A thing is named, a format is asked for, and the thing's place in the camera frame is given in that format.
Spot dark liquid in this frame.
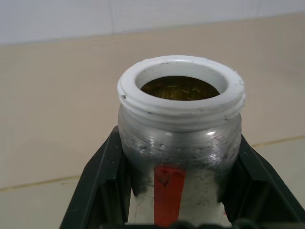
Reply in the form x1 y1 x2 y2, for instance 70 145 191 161
140 75 220 101

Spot white plastic bottle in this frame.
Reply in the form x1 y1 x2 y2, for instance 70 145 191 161
116 54 246 227

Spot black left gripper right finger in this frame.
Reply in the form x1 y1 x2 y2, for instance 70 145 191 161
217 133 305 229

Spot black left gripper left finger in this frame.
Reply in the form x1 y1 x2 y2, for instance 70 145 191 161
59 125 132 229

